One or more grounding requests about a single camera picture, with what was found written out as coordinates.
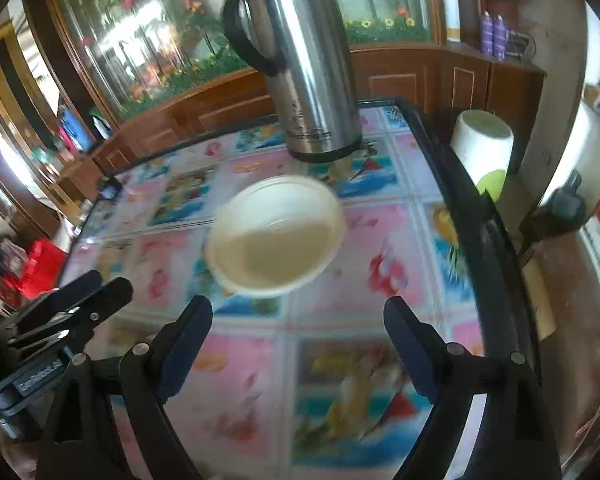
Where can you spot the wooden cabinet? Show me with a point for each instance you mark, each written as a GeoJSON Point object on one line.
{"type": "Point", "coordinates": [330, 95]}

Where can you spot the white bowl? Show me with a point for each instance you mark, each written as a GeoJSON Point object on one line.
{"type": "Point", "coordinates": [275, 237]}

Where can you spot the purple spray can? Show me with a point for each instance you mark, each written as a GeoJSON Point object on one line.
{"type": "Point", "coordinates": [487, 34]}
{"type": "Point", "coordinates": [500, 37]}

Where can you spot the fish tank with flowers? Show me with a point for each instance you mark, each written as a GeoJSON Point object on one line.
{"type": "Point", "coordinates": [215, 25]}

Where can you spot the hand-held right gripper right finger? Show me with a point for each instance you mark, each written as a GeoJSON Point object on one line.
{"type": "Point", "coordinates": [409, 352]}

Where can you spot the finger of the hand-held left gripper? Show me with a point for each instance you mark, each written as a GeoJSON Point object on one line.
{"type": "Point", "coordinates": [75, 290]}
{"type": "Point", "coordinates": [95, 310]}

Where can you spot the white plastic bucket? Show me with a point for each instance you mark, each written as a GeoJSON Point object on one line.
{"type": "Point", "coordinates": [482, 147]}

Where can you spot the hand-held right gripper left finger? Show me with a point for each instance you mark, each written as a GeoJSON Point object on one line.
{"type": "Point", "coordinates": [187, 347]}

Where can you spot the red plastic bin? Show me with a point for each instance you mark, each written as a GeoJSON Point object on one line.
{"type": "Point", "coordinates": [40, 270]}

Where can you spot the stainless steel thermos jug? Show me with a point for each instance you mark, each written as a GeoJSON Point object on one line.
{"type": "Point", "coordinates": [302, 70]}

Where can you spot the printed picture table cover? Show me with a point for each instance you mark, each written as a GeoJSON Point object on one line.
{"type": "Point", "coordinates": [280, 310]}

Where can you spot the black appliance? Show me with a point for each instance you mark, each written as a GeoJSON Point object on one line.
{"type": "Point", "coordinates": [562, 210]}

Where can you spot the blue water jug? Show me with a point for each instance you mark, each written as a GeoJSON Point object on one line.
{"type": "Point", "coordinates": [75, 131]}

